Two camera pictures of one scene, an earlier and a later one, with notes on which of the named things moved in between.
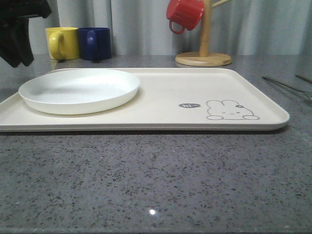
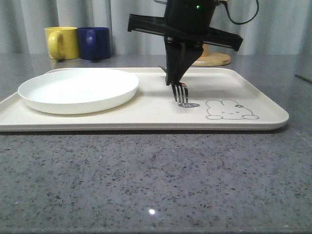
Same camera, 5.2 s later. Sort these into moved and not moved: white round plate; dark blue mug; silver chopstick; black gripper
Moved: black gripper
Not moved: dark blue mug; silver chopstick; white round plate
